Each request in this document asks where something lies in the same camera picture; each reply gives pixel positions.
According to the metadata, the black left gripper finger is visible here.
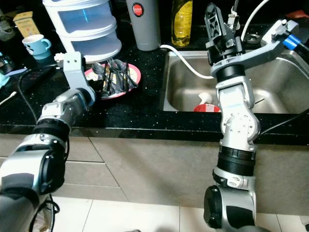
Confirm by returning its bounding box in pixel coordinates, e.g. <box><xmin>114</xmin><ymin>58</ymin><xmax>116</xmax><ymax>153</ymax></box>
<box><xmin>101</xmin><ymin>72</ymin><xmax>126</xmax><ymax>96</ymax></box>
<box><xmin>109</xmin><ymin>60</ymin><xmax>138</xmax><ymax>90</ymax></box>

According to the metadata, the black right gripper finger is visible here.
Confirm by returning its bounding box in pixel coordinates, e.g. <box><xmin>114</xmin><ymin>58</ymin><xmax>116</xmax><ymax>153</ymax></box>
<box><xmin>215</xmin><ymin>4</ymin><xmax>232</xmax><ymax>38</ymax></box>
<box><xmin>205</xmin><ymin>4</ymin><xmax>220</xmax><ymax>42</ymax></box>

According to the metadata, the pink rimmed floral plate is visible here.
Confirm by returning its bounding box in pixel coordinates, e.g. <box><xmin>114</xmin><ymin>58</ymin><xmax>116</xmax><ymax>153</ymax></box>
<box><xmin>84</xmin><ymin>62</ymin><xmax>142</xmax><ymax>100</ymax></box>

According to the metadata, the grey kitchen base cabinet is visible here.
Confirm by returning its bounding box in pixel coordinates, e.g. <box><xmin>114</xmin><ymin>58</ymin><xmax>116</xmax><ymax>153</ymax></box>
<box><xmin>0</xmin><ymin>133</ymin><xmax>309</xmax><ymax>216</ymax></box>

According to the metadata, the metal faucet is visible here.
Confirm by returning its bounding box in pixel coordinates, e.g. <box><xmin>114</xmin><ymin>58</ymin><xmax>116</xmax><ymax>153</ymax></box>
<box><xmin>227</xmin><ymin>0</ymin><xmax>242</xmax><ymax>32</ymax></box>

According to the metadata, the round metal countertop fitting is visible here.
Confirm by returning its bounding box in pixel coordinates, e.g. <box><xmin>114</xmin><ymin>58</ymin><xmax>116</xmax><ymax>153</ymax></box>
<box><xmin>243</xmin><ymin>33</ymin><xmax>262</xmax><ymax>45</ymax></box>

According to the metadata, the yellow liquid bottle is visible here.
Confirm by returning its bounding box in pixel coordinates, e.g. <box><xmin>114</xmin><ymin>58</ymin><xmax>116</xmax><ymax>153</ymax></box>
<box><xmin>171</xmin><ymin>0</ymin><xmax>194</xmax><ymax>48</ymax></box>

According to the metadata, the white crumpled tissue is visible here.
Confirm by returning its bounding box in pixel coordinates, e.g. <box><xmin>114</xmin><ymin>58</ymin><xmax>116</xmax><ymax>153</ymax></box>
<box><xmin>53</xmin><ymin>52</ymin><xmax>70</xmax><ymax>64</ymax></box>

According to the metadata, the grey thermos with red label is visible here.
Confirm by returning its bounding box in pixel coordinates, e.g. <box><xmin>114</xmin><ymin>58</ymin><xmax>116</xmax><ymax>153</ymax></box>
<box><xmin>126</xmin><ymin>0</ymin><xmax>161</xmax><ymax>52</ymax></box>

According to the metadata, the red and white bowl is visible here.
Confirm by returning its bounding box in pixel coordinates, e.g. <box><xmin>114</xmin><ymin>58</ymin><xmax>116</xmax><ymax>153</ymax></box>
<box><xmin>193</xmin><ymin>93</ymin><xmax>222</xmax><ymax>113</ymax></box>

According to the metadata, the white stacked storage container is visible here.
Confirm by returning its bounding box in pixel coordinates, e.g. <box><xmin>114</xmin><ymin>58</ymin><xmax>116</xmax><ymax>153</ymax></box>
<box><xmin>42</xmin><ymin>0</ymin><xmax>122</xmax><ymax>63</ymax></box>

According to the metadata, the stainless steel sink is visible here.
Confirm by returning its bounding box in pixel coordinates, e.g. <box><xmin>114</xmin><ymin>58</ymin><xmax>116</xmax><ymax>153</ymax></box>
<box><xmin>162</xmin><ymin>48</ymin><xmax>309</xmax><ymax>115</ymax></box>

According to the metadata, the light blue mug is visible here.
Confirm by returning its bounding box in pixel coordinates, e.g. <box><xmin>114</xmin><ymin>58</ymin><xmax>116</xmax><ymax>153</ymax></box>
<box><xmin>22</xmin><ymin>35</ymin><xmax>52</xmax><ymax>60</ymax></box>

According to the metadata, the dark plastic container red lid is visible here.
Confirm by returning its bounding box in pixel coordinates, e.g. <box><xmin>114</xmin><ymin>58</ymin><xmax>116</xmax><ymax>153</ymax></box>
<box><xmin>286</xmin><ymin>9</ymin><xmax>309</xmax><ymax>22</ymax></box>

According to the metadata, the yellow cardboard box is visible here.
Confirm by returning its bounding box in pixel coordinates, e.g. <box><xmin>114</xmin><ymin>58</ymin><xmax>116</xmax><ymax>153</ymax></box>
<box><xmin>13</xmin><ymin>12</ymin><xmax>40</xmax><ymax>39</ymax></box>

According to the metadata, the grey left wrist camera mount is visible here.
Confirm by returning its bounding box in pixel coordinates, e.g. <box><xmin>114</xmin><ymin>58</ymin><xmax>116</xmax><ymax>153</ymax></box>
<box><xmin>67</xmin><ymin>51</ymin><xmax>96</xmax><ymax>97</ymax></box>

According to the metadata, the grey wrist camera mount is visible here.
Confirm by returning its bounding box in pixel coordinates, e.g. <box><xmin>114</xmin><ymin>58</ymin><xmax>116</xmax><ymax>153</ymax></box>
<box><xmin>67</xmin><ymin>51</ymin><xmax>96</xmax><ymax>97</ymax></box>
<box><xmin>210</xmin><ymin>19</ymin><xmax>302</xmax><ymax>78</ymax></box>

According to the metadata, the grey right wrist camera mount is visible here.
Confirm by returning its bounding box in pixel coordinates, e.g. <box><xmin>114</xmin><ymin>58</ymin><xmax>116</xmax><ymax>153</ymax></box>
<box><xmin>210</xmin><ymin>19</ymin><xmax>302</xmax><ymax>78</ymax></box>

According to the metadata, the white faucet hose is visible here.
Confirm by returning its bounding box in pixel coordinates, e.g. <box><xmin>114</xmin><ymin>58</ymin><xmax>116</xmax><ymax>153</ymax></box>
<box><xmin>159</xmin><ymin>0</ymin><xmax>271</xmax><ymax>80</ymax></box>

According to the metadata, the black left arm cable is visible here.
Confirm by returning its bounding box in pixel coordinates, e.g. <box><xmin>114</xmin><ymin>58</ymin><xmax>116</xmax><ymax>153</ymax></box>
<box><xmin>16</xmin><ymin>70</ymin><xmax>49</xmax><ymax>124</ymax></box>

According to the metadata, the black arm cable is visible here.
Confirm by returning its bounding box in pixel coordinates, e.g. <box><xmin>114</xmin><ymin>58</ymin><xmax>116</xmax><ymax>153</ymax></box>
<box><xmin>16</xmin><ymin>70</ymin><xmax>49</xmax><ymax>124</ymax></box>
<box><xmin>261</xmin><ymin>109</ymin><xmax>309</xmax><ymax>133</ymax></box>

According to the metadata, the thin white cable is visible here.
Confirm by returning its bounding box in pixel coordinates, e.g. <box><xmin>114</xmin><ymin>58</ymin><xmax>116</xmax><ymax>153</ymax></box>
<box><xmin>0</xmin><ymin>91</ymin><xmax>17</xmax><ymax>106</ymax></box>

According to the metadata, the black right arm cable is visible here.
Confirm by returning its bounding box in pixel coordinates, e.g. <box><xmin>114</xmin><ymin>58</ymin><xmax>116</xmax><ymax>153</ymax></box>
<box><xmin>261</xmin><ymin>109</ymin><xmax>309</xmax><ymax>133</ymax></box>

